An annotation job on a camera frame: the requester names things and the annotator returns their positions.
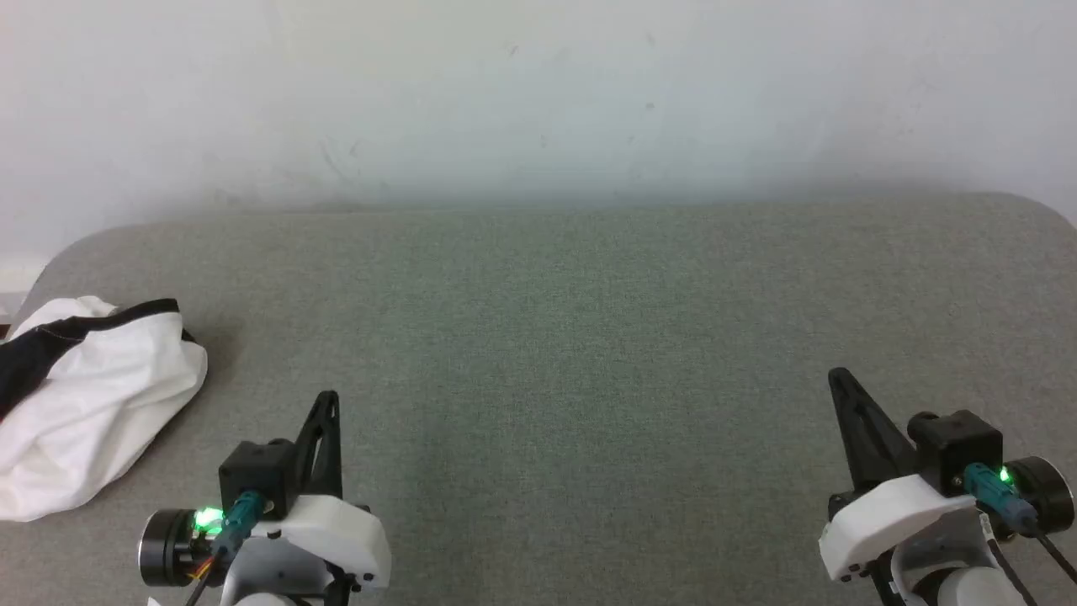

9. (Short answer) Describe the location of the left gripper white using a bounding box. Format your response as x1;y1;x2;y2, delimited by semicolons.
220;391;393;606

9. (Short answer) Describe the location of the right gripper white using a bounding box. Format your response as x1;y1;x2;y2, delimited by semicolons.
819;368;984;583

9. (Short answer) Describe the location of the white shirt with black sleeves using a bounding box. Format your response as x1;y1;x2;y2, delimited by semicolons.
0;295;209;523

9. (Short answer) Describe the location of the grey fabric sofa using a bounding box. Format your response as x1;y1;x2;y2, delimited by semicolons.
0;192;1077;606

